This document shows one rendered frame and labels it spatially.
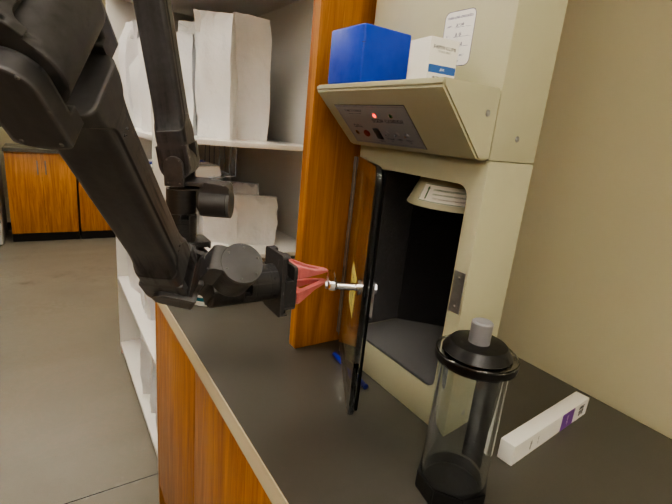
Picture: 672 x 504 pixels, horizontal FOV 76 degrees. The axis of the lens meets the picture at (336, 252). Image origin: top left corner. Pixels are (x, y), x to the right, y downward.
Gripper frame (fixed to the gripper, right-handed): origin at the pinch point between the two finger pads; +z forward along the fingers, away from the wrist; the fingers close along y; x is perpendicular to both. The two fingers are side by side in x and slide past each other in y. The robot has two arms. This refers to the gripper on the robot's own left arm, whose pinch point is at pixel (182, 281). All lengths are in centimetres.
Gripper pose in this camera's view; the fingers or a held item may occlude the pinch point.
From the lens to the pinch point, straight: 95.9
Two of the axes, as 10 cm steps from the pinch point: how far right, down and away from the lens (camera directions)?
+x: -5.4, -2.7, 8.0
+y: 8.4, -0.8, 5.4
